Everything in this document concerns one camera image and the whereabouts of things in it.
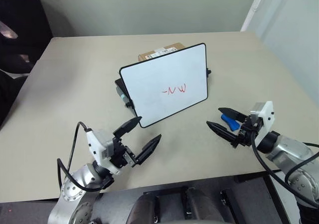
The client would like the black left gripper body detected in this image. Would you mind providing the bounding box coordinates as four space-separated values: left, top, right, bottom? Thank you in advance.
109 135 138 169

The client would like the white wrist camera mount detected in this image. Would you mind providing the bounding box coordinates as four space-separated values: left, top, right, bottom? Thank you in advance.
85 128 120 175
250 100 276 148

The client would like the white wall conduit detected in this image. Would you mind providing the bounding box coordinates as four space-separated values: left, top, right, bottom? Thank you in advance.
240 0 263 32

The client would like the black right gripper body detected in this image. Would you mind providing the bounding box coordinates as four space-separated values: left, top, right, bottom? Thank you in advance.
232 114 263 149

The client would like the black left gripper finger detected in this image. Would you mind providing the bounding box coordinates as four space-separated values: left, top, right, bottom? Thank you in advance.
132 133 162 168
113 116 143 138

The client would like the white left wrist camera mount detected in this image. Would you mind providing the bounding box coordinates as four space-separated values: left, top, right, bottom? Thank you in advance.
85 128 120 175

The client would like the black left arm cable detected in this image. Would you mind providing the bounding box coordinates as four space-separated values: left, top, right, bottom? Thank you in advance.
56 121 111 193

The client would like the black-framed whiteboard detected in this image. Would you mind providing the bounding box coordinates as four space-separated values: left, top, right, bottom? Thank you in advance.
119 42 209 128

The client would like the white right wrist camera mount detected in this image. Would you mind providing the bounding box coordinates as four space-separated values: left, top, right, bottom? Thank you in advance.
250 100 276 148

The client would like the black table frame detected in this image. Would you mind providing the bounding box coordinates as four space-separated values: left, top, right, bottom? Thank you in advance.
220 174 269 224

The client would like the blue plastic object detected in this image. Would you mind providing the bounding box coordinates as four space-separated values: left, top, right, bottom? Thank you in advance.
220 113 240 131

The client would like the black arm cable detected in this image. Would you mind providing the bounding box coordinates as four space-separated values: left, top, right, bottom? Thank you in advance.
56 121 111 193
250 123 319 208

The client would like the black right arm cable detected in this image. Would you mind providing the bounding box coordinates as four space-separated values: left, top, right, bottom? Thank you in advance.
250 123 319 208

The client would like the brown cardboard box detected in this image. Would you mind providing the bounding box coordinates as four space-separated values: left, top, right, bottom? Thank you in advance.
138 42 186 63

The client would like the black whiteboard stand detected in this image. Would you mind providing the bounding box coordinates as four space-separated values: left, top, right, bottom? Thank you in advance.
114 69 212 115

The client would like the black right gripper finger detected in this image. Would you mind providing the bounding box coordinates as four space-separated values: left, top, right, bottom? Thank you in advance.
206 120 238 148
218 107 249 123

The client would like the silver robot torso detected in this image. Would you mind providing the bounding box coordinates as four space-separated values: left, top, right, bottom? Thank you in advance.
92 186 239 224

